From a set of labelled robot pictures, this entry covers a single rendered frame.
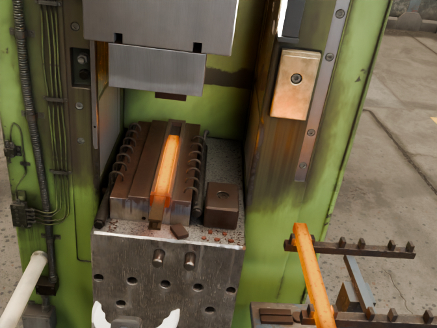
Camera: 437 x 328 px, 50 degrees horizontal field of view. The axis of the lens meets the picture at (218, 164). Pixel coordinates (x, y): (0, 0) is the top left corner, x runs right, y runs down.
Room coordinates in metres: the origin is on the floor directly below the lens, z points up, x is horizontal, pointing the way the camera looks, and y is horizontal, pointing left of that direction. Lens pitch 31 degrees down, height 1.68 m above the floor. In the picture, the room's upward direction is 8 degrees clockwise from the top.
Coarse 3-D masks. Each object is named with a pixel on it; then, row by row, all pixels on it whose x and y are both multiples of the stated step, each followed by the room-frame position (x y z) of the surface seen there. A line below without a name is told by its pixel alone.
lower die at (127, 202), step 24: (168, 120) 1.33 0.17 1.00; (144, 144) 1.18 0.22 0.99; (120, 168) 1.06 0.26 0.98; (144, 168) 1.06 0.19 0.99; (120, 192) 0.95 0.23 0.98; (144, 192) 0.95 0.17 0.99; (168, 192) 0.95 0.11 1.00; (192, 192) 1.04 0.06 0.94; (120, 216) 0.92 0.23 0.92; (144, 216) 0.93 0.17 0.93; (168, 216) 0.93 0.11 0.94
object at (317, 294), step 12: (300, 228) 0.88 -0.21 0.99; (300, 240) 0.84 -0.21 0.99; (300, 252) 0.81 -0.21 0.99; (312, 252) 0.80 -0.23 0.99; (312, 264) 0.76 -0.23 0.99; (312, 276) 0.73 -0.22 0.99; (312, 288) 0.69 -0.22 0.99; (324, 288) 0.70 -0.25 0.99; (312, 300) 0.67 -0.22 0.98; (324, 300) 0.67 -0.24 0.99; (324, 312) 0.63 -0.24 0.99; (324, 324) 0.61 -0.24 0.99
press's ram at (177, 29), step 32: (96, 0) 0.92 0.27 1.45; (128, 0) 0.92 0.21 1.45; (160, 0) 0.93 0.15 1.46; (192, 0) 0.93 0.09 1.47; (224, 0) 0.93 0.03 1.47; (96, 32) 0.92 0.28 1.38; (128, 32) 0.92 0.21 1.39; (160, 32) 0.93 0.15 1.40; (192, 32) 0.93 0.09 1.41; (224, 32) 0.93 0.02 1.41
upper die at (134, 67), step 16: (112, 48) 0.92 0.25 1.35; (128, 48) 0.92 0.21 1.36; (144, 48) 0.93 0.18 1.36; (160, 48) 0.93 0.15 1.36; (112, 64) 0.92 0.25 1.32; (128, 64) 0.92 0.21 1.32; (144, 64) 0.93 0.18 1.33; (160, 64) 0.93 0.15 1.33; (176, 64) 0.93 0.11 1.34; (192, 64) 0.93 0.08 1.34; (112, 80) 0.92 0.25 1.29; (128, 80) 0.92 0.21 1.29; (144, 80) 0.93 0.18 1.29; (160, 80) 0.93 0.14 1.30; (176, 80) 0.93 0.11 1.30; (192, 80) 0.93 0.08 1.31
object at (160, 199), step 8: (168, 136) 1.22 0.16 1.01; (176, 136) 1.22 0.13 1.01; (168, 144) 1.17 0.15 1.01; (176, 144) 1.17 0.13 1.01; (168, 152) 1.12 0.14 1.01; (168, 160) 1.08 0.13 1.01; (168, 168) 1.04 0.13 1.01; (160, 176) 1.00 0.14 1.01; (168, 176) 1.00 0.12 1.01; (160, 184) 0.96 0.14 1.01; (168, 184) 0.97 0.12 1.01; (152, 192) 0.92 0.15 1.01; (160, 192) 0.93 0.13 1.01; (152, 200) 0.91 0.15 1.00; (160, 200) 0.89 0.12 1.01; (168, 200) 0.91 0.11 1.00; (152, 208) 0.86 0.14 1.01; (160, 208) 0.86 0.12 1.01; (152, 216) 0.83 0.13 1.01; (160, 216) 0.83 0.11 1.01; (152, 224) 0.82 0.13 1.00; (160, 224) 0.84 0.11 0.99
